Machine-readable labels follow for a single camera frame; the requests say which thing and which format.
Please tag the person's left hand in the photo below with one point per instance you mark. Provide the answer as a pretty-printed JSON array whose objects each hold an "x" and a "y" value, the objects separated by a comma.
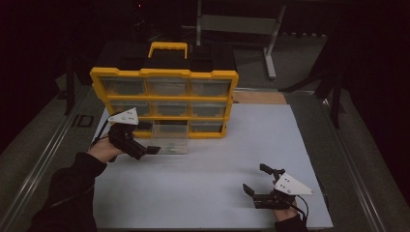
[{"x": 101, "y": 150}]

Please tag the yellow and black organizer case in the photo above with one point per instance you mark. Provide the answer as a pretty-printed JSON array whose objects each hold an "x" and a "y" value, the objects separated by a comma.
[{"x": 167, "y": 98}]

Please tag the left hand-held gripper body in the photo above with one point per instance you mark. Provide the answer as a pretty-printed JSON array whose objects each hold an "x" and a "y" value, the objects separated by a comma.
[{"x": 125, "y": 140}]

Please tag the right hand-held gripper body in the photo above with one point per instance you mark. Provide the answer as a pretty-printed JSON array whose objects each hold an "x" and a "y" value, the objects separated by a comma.
[{"x": 291, "y": 186}]

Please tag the person's right hand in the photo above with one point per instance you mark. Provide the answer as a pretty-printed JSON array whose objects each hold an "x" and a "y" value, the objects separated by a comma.
[{"x": 285, "y": 215}]

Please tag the grid of closed organizer drawers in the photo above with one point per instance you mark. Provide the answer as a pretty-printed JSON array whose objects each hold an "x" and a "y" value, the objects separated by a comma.
[{"x": 167, "y": 86}]

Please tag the black stand leg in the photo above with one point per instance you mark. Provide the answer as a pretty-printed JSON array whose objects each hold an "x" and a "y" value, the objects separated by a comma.
[{"x": 69, "y": 93}]

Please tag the aluminium rail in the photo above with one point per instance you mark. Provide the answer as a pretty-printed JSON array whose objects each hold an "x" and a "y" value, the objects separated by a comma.
[
  {"x": 38, "y": 161},
  {"x": 351, "y": 167}
]

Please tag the grey metal stand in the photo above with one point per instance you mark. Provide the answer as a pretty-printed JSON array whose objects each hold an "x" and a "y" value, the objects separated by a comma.
[{"x": 238, "y": 24}]

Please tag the brown wooden board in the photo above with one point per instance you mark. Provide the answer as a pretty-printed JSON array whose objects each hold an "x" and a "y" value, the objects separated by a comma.
[{"x": 257, "y": 97}]

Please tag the black tripod stand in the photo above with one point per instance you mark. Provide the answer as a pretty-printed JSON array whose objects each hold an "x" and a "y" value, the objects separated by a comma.
[{"x": 335, "y": 96}]

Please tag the clear plastic pull-out drawer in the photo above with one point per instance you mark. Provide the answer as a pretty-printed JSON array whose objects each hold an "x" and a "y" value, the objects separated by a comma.
[{"x": 170, "y": 141}]

